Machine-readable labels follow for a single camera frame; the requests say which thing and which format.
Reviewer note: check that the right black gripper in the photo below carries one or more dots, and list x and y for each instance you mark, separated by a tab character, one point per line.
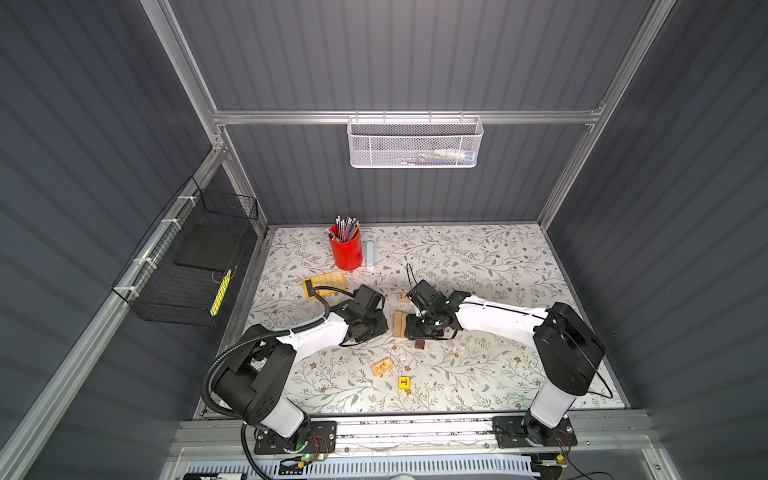
411	331

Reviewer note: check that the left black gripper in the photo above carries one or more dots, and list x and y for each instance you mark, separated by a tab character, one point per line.
382	325

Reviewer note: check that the plain wood plank 31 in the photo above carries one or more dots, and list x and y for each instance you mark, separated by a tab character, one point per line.
399	324

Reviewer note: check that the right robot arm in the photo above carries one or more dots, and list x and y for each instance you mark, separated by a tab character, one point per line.
569	350

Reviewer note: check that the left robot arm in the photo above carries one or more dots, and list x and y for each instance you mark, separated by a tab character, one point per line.
247	380

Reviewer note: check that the picture domino block lower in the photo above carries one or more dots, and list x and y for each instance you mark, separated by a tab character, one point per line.
382	367

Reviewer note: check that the light blue eraser block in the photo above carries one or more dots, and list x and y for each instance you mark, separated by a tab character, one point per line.
370	254

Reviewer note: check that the yellow calculator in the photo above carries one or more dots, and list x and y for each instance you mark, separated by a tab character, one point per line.
314	285

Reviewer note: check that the red pencil cup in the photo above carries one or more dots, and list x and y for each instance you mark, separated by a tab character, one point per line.
348	255

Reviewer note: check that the pencils bundle in cup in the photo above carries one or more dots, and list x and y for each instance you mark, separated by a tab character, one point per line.
344	229

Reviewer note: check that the markers in white basket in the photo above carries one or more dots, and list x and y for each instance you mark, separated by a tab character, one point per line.
441	157

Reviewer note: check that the black foam pad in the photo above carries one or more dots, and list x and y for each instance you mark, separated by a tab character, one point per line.
209	247

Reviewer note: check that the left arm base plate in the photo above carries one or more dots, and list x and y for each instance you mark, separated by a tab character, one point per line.
311	437

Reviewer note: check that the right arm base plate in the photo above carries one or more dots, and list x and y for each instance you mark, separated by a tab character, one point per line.
523	430

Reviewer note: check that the white wire wall basket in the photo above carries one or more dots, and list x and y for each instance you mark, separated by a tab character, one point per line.
377	142

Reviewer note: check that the black wire side basket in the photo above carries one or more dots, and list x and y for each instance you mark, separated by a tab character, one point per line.
157	290

